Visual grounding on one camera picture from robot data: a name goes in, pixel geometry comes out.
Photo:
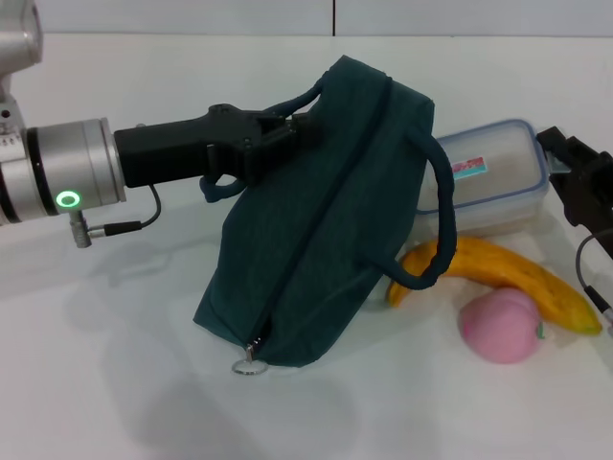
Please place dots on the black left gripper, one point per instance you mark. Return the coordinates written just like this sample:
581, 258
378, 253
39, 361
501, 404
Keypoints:
167, 153

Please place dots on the yellow banana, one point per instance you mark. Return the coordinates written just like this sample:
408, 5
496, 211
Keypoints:
522, 273

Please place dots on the dark teal fabric bag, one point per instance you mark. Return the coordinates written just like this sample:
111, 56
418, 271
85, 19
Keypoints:
335, 215

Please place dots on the clear container with blue lid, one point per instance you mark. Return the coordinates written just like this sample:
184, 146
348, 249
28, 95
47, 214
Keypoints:
498, 187

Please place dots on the pink peach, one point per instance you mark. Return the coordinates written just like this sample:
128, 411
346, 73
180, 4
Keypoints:
498, 330

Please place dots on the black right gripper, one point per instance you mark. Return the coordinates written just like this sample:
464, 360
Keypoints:
602, 191

